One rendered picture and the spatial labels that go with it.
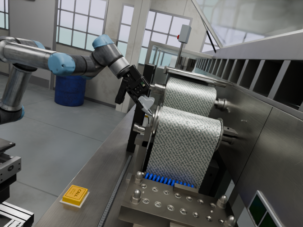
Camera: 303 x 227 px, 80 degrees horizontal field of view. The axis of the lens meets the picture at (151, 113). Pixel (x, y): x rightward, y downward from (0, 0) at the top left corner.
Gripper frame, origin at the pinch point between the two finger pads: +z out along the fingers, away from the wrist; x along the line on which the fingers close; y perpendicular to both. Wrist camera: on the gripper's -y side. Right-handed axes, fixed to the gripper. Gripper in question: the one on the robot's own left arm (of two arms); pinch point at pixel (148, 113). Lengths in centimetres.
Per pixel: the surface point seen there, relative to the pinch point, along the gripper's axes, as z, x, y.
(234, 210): 68, 5, 5
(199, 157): 24.8, -8.3, 8.2
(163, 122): 4.9, -7.9, 5.1
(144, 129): 5.4, 0.3, -5.9
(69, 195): 5.9, -19.9, -39.2
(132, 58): -63, 337, -52
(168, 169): 23.0, -8.3, -5.0
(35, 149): -23, 118, -186
